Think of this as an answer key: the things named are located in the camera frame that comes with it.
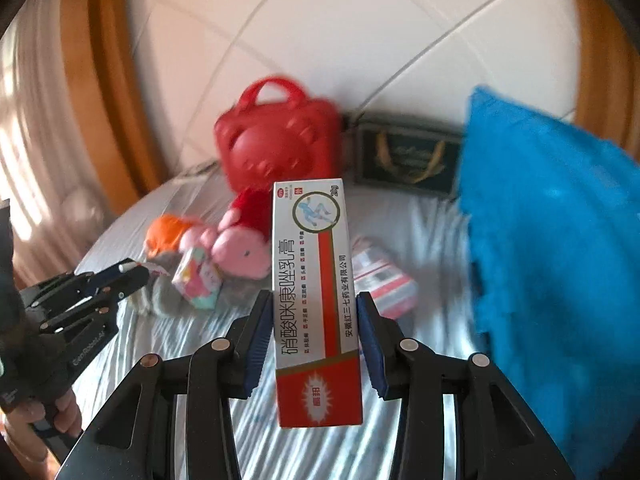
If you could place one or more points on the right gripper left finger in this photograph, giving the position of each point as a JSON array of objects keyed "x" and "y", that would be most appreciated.
[{"x": 133, "y": 435}]

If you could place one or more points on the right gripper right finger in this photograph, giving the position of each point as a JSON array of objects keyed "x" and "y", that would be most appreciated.
[{"x": 498, "y": 436}]

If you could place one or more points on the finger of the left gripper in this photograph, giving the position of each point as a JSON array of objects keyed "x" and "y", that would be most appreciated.
[{"x": 121, "y": 279}]

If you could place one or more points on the colourful small tissue pack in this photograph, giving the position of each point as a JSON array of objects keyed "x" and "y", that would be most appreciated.
[{"x": 198, "y": 279}]

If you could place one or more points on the pink pig plush toy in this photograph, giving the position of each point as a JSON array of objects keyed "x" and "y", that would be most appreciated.
[{"x": 240, "y": 244}]

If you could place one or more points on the red white medicine box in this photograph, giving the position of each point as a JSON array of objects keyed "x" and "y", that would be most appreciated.
[{"x": 394, "y": 292}]

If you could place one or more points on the red white ointment box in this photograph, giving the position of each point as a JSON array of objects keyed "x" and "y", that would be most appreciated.
[{"x": 314, "y": 307}]

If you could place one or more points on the orange yellow duck plush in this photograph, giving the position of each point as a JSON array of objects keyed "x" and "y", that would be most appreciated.
[{"x": 165, "y": 232}]

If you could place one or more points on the grey striped table cloth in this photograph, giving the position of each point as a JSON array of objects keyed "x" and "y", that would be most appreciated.
[{"x": 426, "y": 237}]

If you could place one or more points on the red plastic handbag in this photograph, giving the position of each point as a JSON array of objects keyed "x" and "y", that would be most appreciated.
[{"x": 276, "y": 132}]

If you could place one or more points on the blue plastic storage crate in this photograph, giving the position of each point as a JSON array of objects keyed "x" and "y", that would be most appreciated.
[{"x": 554, "y": 244}]

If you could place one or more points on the dark green gift bag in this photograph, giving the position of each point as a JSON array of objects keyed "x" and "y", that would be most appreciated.
[{"x": 414, "y": 154}]

